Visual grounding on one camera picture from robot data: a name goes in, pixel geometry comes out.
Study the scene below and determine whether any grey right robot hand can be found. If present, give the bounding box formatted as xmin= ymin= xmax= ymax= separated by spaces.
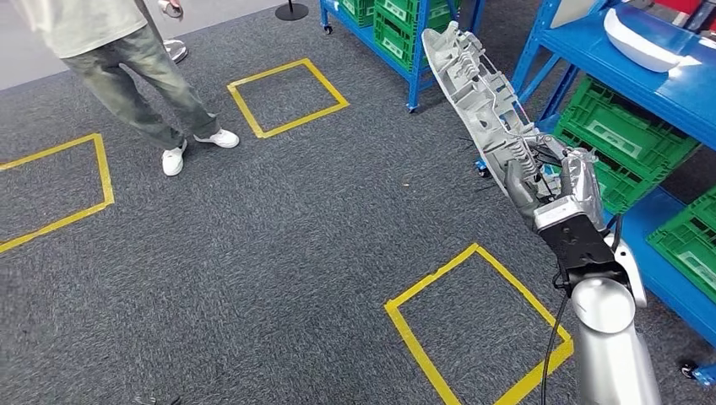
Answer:
xmin=503 ymin=133 xmax=606 ymax=233

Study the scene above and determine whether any silver wheel hubcap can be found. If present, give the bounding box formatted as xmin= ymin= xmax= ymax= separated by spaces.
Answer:
xmin=420 ymin=28 xmax=561 ymax=213

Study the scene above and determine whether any blue metal shelf rack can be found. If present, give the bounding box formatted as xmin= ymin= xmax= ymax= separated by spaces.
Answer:
xmin=319 ymin=0 xmax=488 ymax=113
xmin=475 ymin=0 xmax=716 ymax=386

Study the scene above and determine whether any white plastic cover part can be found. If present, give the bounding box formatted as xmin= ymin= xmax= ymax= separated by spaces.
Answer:
xmin=603 ymin=6 xmax=686 ymax=73

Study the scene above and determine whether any person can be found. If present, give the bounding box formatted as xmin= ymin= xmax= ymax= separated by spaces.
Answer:
xmin=11 ymin=0 xmax=241 ymax=178

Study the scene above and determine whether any yellow floor tape square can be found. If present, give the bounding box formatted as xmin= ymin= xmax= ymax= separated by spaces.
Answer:
xmin=383 ymin=241 xmax=576 ymax=405
xmin=0 ymin=132 xmax=116 ymax=256
xmin=226 ymin=57 xmax=350 ymax=140

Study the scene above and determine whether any silver round post base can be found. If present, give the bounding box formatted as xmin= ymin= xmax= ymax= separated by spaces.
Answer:
xmin=163 ymin=39 xmax=189 ymax=64

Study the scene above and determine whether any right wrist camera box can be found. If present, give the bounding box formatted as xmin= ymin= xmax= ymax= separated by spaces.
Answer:
xmin=533 ymin=195 xmax=627 ymax=275

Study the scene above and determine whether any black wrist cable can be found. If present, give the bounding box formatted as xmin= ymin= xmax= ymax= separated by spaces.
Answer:
xmin=604 ymin=214 xmax=625 ymax=252

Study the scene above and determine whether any black round post base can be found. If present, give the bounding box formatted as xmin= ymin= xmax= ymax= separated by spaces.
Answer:
xmin=274 ymin=0 xmax=310 ymax=22

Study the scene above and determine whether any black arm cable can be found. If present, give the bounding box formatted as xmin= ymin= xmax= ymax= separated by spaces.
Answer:
xmin=540 ymin=262 xmax=572 ymax=405

